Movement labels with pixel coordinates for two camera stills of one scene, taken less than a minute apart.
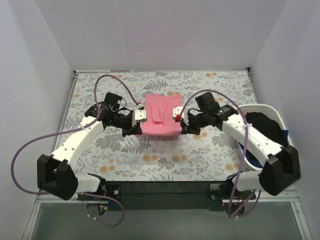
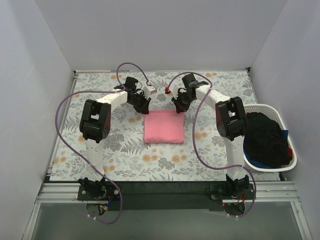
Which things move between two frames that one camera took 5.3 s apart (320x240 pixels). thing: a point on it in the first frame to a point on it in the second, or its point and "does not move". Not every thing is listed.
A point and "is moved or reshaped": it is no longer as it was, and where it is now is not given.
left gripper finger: (136, 129) to (145, 107)
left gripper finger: (134, 130) to (143, 109)
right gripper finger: (191, 129) to (179, 108)
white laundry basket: (266, 109) does not move
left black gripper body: (132, 127) to (141, 103)
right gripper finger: (186, 129) to (185, 107)
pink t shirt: (160, 121) is moved or reshaped
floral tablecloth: (208, 154) does not move
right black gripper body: (188, 127) to (182, 101)
